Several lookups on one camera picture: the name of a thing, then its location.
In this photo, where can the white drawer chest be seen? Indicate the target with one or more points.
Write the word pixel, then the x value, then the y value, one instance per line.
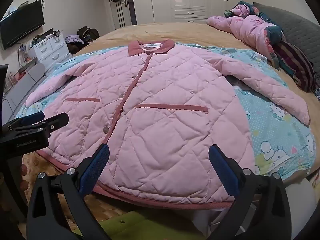
pixel 52 50

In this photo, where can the blue cartoon printed blanket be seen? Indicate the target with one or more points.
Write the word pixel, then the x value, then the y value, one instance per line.
pixel 272 135

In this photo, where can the grey low cabinet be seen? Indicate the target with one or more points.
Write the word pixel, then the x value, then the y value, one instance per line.
pixel 25 80

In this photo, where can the purple clothes pile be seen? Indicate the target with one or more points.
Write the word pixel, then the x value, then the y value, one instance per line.
pixel 73 39

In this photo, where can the pink quilted jacket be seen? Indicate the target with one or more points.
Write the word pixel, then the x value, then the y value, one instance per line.
pixel 162 105

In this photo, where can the white room door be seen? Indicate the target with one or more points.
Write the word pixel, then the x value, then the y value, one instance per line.
pixel 127 15

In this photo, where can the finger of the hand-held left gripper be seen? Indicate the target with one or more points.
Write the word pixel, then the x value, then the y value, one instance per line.
pixel 53 121
pixel 32 118

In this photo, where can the black bag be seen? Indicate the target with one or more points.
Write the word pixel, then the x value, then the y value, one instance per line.
pixel 87 32

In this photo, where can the person's left hand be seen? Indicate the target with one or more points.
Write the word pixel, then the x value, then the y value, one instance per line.
pixel 24 171

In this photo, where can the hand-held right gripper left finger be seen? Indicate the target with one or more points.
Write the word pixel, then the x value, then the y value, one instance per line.
pixel 96 167

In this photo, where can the pink crumpled quilt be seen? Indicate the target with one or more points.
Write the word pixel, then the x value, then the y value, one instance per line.
pixel 245 27

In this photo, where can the dark striped pillow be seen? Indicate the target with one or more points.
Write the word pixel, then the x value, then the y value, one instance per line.
pixel 297 65

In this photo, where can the grey quilted headboard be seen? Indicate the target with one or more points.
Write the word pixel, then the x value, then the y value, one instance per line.
pixel 295 22

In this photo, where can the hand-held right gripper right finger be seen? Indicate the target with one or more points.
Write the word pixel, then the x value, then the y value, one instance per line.
pixel 222 167

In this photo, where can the black flat television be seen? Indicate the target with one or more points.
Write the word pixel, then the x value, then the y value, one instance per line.
pixel 20 25

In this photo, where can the white wardrobe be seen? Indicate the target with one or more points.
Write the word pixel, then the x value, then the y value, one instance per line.
pixel 195 0

